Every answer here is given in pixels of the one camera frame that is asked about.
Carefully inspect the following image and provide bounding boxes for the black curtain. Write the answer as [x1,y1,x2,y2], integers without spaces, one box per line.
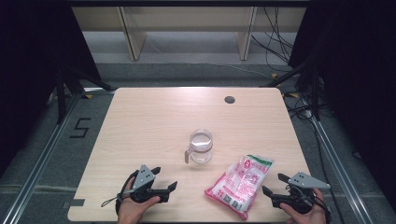
[0,0,102,176]
[288,0,396,206]

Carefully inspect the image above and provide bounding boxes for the black metal stand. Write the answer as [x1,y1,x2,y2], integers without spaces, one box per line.
[55,63,117,125]
[260,57,321,121]

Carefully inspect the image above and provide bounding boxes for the light wooden shelf unit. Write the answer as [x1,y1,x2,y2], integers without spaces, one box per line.
[72,6,307,62]

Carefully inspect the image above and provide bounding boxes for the black tape strip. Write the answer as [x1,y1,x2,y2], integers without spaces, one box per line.
[62,198,86,209]

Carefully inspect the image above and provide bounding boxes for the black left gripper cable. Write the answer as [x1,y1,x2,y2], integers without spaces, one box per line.
[115,169,140,217]

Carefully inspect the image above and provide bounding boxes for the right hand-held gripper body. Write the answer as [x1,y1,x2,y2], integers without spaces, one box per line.
[270,171,332,216]

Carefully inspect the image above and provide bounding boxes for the pink and white plastic bag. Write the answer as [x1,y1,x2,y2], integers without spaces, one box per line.
[204,154,275,221]

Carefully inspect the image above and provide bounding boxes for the bundle of black cables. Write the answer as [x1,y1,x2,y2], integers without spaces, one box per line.
[250,6,295,73]

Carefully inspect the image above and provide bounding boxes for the clear jar with hinged lid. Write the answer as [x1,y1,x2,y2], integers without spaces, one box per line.
[184,129,215,165]

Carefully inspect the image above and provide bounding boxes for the thin white floor cable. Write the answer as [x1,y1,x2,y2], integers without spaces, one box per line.
[146,36,272,79]

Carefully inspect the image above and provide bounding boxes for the aluminium floor rail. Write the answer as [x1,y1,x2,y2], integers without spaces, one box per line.
[2,92,82,224]
[310,117,375,224]

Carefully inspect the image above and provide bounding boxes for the tangle of black floor cables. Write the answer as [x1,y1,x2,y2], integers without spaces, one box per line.
[283,90,316,121]

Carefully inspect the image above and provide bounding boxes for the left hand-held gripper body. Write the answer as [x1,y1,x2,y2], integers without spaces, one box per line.
[128,164,171,204]

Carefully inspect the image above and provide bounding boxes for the person's right hand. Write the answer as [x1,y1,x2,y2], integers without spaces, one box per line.
[279,188,328,224]

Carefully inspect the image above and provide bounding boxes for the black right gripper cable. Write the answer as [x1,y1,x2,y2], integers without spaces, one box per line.
[312,192,332,224]

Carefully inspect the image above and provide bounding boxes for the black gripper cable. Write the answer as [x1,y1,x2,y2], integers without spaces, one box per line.
[115,169,140,217]
[312,192,332,224]

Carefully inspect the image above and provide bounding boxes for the thin grey lanyard loop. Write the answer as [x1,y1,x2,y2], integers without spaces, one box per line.
[100,193,124,208]

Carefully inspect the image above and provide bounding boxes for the person's left hand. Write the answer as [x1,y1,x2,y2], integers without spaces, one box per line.
[117,194,162,224]

